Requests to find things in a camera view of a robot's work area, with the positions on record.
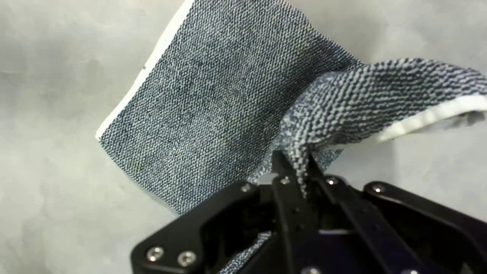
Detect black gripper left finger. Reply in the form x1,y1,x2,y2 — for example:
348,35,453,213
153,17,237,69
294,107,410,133
130,151,337,274

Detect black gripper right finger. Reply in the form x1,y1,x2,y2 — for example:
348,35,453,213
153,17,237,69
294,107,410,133
303,154,487,274

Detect blue-grey towel white trim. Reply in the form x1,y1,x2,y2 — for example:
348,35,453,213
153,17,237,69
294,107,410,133
95,0,487,274

